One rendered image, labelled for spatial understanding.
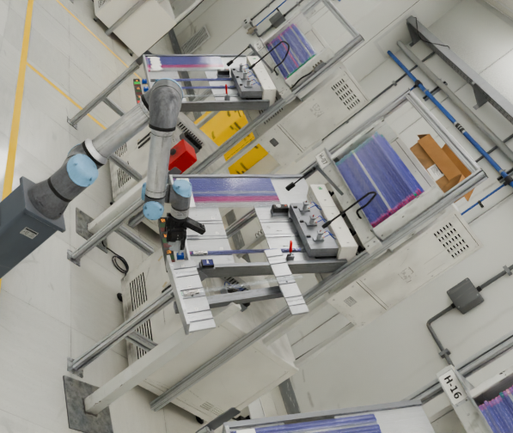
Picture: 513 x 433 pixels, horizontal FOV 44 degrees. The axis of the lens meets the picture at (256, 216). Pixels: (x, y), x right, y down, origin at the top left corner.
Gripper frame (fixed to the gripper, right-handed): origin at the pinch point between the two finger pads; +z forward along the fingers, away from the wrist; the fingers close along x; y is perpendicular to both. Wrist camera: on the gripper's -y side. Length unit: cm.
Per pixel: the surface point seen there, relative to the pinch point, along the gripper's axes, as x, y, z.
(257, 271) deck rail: 10.0, -32.1, 3.8
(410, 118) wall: -219, -226, 51
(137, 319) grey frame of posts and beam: 14.0, 18.2, 24.8
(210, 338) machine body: 9.9, -15.9, 44.6
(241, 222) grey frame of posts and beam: -60, -44, 32
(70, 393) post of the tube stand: 29, 46, 52
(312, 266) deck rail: 10, -57, 3
